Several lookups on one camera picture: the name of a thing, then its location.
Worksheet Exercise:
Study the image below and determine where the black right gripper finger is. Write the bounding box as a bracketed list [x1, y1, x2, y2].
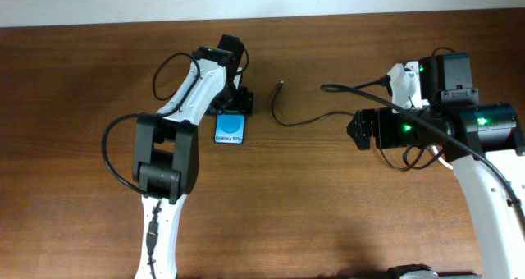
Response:
[347, 122, 371, 150]
[352, 108, 374, 126]

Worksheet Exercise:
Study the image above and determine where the blue Galaxy smartphone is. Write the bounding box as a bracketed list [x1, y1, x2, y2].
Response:
[214, 114, 246, 144]

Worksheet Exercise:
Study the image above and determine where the black charger cable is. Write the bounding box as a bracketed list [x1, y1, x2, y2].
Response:
[270, 80, 356, 128]

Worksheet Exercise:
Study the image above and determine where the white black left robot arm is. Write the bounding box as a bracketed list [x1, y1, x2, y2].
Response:
[132, 34, 253, 278]

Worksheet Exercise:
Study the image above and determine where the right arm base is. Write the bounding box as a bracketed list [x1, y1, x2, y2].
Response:
[386, 264, 482, 279]

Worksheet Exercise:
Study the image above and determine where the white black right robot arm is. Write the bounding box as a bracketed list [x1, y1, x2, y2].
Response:
[347, 53, 524, 278]

